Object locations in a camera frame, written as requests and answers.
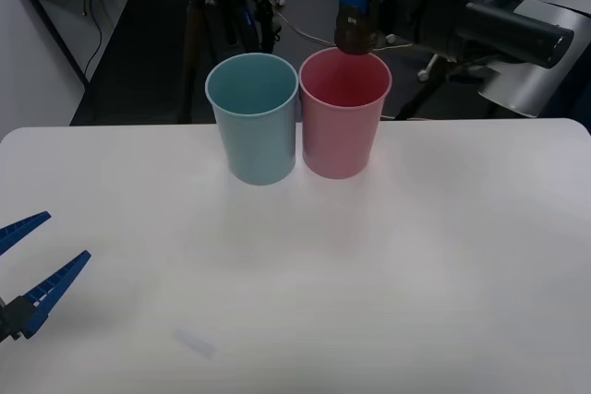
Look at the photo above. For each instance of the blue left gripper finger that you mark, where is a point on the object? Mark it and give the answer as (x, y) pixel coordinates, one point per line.
(46, 294)
(23, 228)

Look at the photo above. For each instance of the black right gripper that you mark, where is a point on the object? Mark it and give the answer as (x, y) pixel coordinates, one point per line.
(406, 11)

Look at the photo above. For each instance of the dark plastic bottle black cap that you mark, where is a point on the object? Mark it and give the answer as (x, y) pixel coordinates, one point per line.
(353, 29)

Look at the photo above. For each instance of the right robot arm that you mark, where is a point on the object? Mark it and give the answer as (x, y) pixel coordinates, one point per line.
(508, 20)

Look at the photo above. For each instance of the pink plastic bin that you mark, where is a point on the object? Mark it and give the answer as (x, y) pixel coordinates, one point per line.
(337, 140)

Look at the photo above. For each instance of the pale blue plastic bin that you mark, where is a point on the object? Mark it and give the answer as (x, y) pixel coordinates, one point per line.
(258, 145)

